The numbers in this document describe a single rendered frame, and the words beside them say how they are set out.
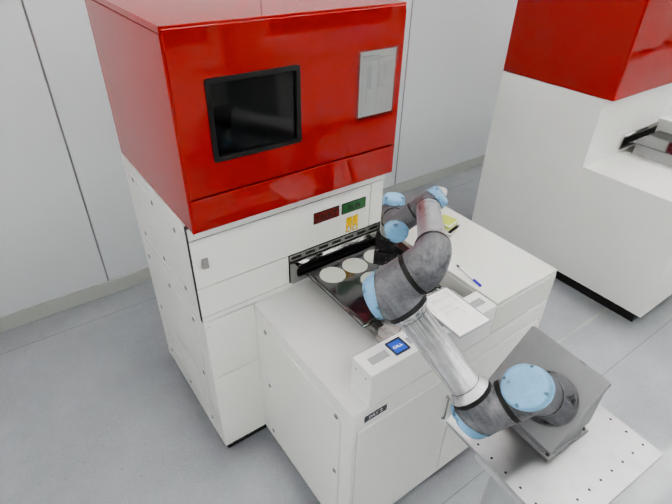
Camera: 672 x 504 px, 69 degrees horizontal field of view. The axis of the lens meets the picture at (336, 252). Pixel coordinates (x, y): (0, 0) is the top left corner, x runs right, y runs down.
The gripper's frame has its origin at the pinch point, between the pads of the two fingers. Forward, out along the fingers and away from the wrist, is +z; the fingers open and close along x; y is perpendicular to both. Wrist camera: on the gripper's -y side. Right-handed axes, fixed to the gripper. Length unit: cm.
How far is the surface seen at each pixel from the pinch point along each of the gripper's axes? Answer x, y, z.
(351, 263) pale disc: -8.3, 16.8, 1.3
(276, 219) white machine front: 5.7, 42.2, -23.9
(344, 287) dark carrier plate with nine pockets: 7.1, 16.8, 1.4
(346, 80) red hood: -9, 21, -69
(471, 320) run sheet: 23.4, -27.9, -5.6
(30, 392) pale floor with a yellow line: 16, 175, 91
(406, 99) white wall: -243, 13, 8
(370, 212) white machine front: -26.1, 12.4, -12.6
